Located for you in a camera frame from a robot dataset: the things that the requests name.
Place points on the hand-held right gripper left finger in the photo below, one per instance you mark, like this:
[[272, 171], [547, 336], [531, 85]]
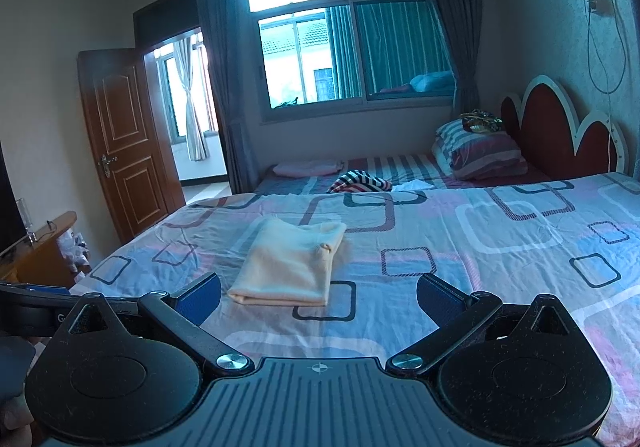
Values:
[[197, 299]]

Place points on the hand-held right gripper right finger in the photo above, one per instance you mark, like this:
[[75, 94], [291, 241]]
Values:
[[440, 299]]

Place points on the cream knit sweater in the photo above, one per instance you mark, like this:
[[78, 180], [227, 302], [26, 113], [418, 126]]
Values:
[[290, 262]]

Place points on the person's left hand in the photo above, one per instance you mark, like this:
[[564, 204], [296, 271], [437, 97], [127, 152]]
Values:
[[12, 419]]

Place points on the wooden desk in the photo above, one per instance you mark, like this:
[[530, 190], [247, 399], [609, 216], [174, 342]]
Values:
[[40, 252]]

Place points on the bed with patterned sheet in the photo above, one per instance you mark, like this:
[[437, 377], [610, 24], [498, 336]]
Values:
[[500, 252]]

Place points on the crumpled plastic bag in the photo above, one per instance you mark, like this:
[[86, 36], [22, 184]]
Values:
[[75, 249]]

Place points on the clear glass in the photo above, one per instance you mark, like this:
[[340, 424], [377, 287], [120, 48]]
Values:
[[26, 222]]

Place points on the black screen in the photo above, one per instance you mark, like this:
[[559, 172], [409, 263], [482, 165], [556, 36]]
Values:
[[10, 207]]

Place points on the white folded cloth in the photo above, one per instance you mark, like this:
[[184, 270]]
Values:
[[412, 185]]

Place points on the striped bed sheet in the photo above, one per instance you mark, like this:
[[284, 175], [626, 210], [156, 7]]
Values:
[[400, 169]]

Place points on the red white striped cloth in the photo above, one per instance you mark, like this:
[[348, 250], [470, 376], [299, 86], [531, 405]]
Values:
[[360, 182]]

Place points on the striped pillow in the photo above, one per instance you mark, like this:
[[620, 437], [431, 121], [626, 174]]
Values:
[[480, 152]]

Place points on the pink flat pillow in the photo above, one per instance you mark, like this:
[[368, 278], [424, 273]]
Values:
[[307, 168]]

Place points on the brown wooden door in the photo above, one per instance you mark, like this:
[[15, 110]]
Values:
[[125, 142]]

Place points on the dark item on pillows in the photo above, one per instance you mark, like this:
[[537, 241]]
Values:
[[480, 122]]

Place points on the white sheer curtain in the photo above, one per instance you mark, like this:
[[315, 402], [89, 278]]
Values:
[[192, 97]]

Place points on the red and white headboard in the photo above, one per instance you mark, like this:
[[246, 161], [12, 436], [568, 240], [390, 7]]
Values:
[[555, 132]]

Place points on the grey curtain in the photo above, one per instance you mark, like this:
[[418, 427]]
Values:
[[220, 67], [450, 17]]

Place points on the window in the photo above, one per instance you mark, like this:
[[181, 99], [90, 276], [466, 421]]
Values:
[[350, 32]]

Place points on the wall charger plug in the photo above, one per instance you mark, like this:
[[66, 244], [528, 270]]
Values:
[[598, 4]]

